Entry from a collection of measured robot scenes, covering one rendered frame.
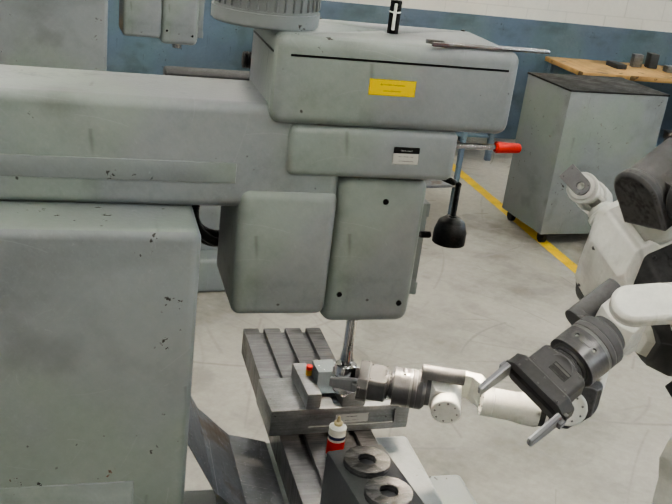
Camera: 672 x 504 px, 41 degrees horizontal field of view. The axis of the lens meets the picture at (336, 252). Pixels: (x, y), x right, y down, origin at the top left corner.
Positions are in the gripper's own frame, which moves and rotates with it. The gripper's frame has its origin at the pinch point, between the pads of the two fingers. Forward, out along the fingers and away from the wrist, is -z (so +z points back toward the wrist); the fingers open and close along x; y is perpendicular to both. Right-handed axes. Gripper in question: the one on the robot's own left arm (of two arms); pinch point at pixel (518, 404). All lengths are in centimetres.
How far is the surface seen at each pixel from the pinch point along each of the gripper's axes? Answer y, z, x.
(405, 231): -21, 17, 47
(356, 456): -40.1, -15.6, 22.0
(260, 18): 20, 8, 75
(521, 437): -253, 91, 54
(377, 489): -35.2, -17.5, 13.0
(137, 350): -15, -39, 54
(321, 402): -72, -7, 48
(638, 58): -511, 550, 326
